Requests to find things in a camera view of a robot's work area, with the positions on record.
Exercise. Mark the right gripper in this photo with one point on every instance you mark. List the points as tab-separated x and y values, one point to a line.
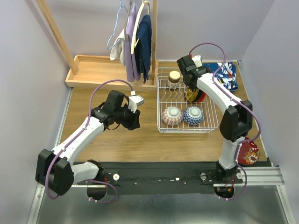
192	87

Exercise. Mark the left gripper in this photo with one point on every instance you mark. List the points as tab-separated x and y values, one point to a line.
131	120

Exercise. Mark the white metal cup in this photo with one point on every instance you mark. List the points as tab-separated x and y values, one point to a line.
173	79

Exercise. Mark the yellow patterned plate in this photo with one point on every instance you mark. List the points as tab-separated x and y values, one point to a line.
191	96

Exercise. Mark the orange plate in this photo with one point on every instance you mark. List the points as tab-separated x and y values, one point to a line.
202	97

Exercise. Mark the white wire dish rack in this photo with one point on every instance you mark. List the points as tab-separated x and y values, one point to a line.
175	97

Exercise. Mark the blue patterned bowl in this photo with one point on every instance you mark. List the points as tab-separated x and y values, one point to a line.
193	115

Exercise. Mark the red white patterned bowl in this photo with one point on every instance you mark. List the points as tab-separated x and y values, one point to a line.
172	116

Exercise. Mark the red floral plate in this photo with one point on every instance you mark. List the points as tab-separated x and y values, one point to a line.
249	153

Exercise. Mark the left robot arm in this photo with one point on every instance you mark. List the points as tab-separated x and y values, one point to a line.
56	169

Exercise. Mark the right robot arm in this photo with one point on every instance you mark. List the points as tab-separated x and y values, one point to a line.
237	114

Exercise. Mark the wooden clothes rack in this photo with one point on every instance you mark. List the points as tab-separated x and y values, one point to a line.
89	71

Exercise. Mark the blue patterned folded cloth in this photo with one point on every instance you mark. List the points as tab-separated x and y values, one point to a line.
226	75

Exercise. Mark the navy hanging garment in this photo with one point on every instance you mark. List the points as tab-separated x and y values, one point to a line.
143	48

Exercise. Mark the cream wooden hanger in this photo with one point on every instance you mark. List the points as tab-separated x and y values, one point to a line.
134	40

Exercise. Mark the white hanging garment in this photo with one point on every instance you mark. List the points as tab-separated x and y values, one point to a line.
118	49

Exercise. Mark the grey hanger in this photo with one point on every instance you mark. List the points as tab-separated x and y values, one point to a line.
131	2

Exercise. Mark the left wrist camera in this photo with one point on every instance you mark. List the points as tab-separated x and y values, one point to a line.
135	101

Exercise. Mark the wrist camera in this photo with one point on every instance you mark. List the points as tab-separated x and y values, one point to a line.
135	101
197	60

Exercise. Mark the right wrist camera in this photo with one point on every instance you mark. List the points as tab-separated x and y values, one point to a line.
197	60

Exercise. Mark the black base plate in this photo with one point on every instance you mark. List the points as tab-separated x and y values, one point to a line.
150	188

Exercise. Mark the light blue wire hanger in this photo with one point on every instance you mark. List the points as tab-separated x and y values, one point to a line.
121	7

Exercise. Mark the aluminium rail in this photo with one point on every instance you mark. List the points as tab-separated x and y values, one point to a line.
252	176

